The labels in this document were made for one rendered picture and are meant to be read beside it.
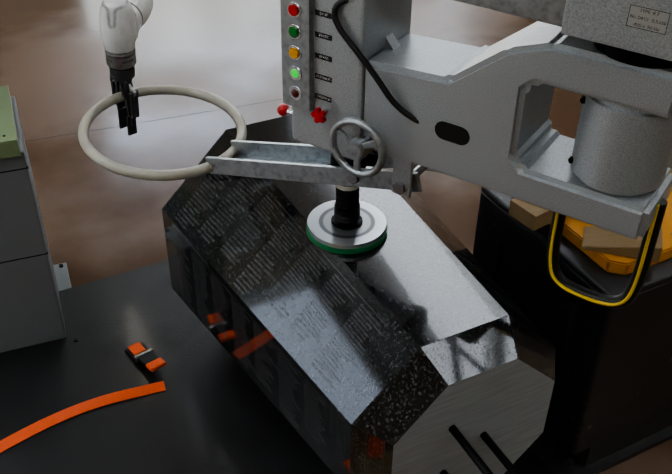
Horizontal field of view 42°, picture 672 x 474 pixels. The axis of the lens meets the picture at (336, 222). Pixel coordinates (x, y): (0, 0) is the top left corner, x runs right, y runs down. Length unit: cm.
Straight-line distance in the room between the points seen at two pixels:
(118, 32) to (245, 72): 243
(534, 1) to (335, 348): 97
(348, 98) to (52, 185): 240
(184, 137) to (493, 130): 276
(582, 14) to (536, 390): 100
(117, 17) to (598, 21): 147
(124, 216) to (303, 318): 177
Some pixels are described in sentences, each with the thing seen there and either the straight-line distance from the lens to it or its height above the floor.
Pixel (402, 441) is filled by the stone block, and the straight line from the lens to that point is 210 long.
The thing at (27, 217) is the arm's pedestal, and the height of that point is 56.
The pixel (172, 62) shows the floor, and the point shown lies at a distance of 521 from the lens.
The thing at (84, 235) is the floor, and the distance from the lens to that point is 385.
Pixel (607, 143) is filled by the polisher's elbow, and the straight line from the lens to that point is 179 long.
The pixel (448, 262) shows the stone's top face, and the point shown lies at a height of 82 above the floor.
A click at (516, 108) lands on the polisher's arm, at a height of 138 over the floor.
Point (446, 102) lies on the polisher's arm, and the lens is 189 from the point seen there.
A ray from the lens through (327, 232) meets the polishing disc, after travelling 231.
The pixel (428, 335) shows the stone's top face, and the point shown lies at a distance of 207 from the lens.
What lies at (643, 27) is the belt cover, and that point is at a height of 162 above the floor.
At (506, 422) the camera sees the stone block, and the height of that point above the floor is 54.
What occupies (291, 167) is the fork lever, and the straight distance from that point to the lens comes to 229.
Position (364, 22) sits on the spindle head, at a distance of 192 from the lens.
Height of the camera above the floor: 223
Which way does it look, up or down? 36 degrees down
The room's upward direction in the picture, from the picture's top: 1 degrees clockwise
